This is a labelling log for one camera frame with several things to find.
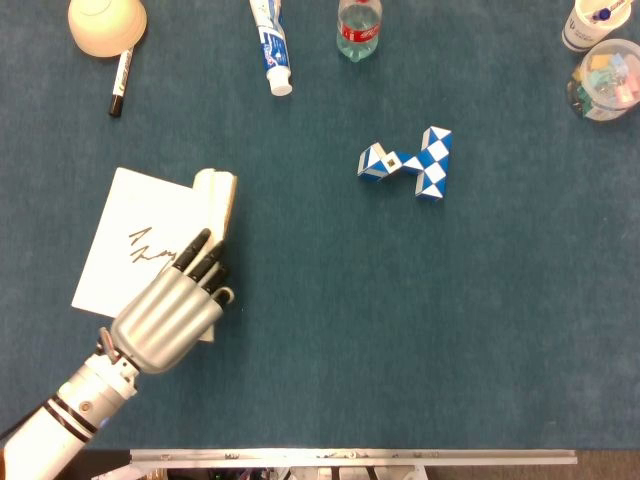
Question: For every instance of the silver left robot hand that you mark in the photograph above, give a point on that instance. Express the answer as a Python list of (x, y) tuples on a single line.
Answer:
[(165, 320)]

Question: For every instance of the tan spiral-bound notebook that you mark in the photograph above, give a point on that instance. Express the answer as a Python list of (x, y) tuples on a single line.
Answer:
[(130, 215)]

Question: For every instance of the blue felt table cover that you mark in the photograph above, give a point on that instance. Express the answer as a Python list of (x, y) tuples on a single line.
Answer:
[(350, 300)]

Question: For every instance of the black-capped whiteboard marker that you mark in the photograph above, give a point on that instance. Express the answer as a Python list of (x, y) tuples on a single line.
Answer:
[(121, 80)]

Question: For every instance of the blue white toothpaste tube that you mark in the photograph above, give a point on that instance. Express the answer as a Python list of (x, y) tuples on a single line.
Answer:
[(272, 50)]

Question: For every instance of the cream upturned bowl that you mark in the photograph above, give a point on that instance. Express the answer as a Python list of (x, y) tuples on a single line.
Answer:
[(107, 25)]

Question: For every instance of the blue white snake puzzle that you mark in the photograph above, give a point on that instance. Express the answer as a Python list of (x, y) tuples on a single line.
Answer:
[(432, 165)]

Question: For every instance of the clear bottle with red cap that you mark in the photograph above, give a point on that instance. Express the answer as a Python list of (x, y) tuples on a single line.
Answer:
[(359, 30)]

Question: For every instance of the clear jar of binder clips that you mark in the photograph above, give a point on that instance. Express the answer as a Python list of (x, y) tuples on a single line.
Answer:
[(605, 80)]

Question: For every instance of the white paper cup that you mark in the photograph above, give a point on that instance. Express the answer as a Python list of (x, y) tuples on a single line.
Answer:
[(582, 35)]

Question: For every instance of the blue-capped marker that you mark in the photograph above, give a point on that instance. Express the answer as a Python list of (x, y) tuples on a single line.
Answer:
[(602, 14)]

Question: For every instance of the aluminium rail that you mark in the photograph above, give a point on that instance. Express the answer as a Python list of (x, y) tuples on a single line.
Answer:
[(350, 456)]

